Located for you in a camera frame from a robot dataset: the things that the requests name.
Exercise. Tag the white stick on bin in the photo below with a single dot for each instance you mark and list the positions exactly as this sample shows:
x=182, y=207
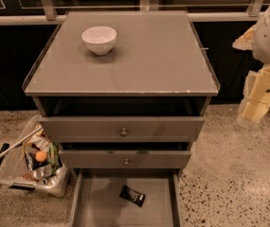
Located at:
x=20, y=142

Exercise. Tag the grey drawer cabinet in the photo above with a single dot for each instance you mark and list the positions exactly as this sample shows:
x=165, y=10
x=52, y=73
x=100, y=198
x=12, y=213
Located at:
x=156, y=68

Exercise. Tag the metal railing frame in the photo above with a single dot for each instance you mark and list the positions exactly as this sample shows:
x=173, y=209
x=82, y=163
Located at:
x=140, y=10

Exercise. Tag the clear plastic bin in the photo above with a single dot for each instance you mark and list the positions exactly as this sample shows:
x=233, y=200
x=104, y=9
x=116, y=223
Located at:
x=17, y=166

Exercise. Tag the bottom grey drawer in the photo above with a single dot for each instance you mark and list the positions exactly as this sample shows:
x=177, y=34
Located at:
x=97, y=202

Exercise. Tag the top grey drawer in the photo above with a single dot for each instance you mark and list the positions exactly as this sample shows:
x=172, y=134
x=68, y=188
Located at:
x=72, y=129

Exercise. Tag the white ceramic bowl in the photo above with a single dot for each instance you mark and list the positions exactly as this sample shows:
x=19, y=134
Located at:
x=99, y=39

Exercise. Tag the black rxbar chocolate wrapper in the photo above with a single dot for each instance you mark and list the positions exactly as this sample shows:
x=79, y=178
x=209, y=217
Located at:
x=131, y=195

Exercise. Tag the orange ball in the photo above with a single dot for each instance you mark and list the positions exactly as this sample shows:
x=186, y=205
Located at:
x=41, y=156

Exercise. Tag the grey drawer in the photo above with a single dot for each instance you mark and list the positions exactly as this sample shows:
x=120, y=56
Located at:
x=97, y=202
x=125, y=155
x=72, y=129

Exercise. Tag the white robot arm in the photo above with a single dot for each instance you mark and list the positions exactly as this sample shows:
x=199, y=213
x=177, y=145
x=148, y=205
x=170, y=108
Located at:
x=260, y=49

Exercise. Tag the green snack packet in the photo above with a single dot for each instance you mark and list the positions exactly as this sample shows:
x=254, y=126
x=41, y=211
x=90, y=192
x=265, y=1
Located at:
x=53, y=156

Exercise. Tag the silver can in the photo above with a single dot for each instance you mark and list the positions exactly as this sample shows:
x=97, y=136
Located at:
x=42, y=172

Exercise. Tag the middle grey drawer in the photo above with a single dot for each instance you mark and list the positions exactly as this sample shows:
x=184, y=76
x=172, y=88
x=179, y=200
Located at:
x=125, y=155

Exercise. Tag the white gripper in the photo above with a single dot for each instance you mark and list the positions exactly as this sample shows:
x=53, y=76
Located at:
x=269, y=40

